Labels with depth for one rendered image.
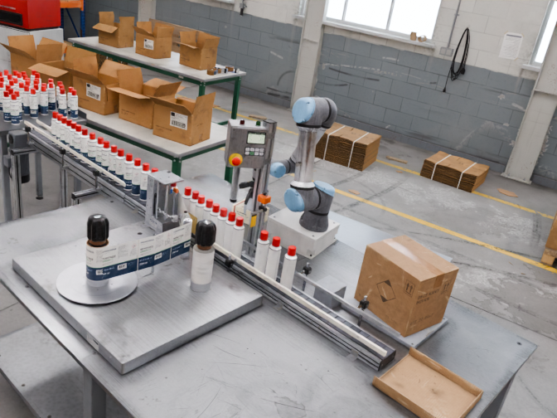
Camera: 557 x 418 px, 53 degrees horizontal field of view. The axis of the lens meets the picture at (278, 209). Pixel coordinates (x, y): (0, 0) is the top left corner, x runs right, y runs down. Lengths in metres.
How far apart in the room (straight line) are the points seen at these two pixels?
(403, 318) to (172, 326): 0.90
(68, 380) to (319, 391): 1.33
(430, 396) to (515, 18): 5.84
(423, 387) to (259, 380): 0.60
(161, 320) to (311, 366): 0.58
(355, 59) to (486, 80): 1.79
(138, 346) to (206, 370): 0.25
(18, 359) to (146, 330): 1.08
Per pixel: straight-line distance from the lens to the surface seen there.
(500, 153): 7.62
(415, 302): 2.24
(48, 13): 7.77
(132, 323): 2.12
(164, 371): 2.00
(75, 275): 2.36
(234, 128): 2.37
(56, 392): 2.84
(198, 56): 6.63
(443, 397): 2.15
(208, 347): 2.10
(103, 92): 4.63
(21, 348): 3.09
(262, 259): 2.39
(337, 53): 8.16
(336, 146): 6.53
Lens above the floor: 2.17
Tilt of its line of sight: 25 degrees down
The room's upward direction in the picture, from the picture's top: 9 degrees clockwise
